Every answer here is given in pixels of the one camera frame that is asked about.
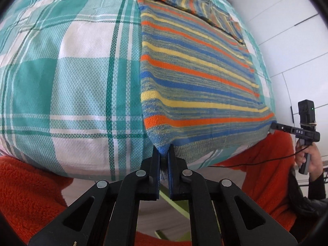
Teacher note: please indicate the white wardrobe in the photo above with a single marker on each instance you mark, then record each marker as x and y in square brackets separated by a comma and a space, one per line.
[289, 43]

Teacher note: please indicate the person's right forearm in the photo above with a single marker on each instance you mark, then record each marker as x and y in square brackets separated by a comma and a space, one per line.
[317, 187]

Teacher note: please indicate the striped knit sweater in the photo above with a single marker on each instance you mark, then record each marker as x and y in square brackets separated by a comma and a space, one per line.
[192, 82]

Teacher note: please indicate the black glossy garment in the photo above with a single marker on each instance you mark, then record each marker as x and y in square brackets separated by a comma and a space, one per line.
[302, 199]

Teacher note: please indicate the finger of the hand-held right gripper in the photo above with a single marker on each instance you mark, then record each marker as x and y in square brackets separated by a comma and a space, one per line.
[281, 128]

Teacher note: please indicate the person's right hand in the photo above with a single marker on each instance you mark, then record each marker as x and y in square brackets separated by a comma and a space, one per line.
[316, 164]

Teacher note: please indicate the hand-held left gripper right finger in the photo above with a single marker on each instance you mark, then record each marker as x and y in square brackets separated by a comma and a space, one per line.
[171, 174]

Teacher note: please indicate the red fleece garment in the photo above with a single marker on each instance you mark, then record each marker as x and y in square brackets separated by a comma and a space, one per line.
[25, 184]

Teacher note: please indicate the teal plaid blanket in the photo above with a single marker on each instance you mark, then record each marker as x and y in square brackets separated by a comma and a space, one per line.
[76, 82]

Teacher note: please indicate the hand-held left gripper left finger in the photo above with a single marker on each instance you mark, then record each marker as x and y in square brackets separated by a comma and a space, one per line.
[155, 164]

